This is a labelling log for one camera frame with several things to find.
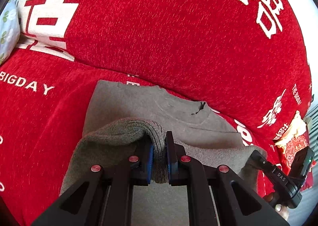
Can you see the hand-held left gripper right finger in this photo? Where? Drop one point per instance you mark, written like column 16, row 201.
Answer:
column 169, row 163

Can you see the grey knit sweater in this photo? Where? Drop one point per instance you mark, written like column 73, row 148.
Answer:
column 149, row 106

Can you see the red printed sofa cover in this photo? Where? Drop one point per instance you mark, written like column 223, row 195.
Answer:
column 174, row 29

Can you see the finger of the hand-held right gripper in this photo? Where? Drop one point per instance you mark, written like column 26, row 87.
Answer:
column 260, row 161

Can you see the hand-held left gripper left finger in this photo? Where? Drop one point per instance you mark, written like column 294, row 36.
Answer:
column 149, row 163

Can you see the red and gold tasselled cushion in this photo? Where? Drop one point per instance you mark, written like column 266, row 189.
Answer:
column 293, row 145

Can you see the white floral pillow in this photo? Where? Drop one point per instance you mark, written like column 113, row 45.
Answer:
column 7, row 29

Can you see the person's right hand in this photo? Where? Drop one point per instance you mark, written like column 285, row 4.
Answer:
column 279, row 208

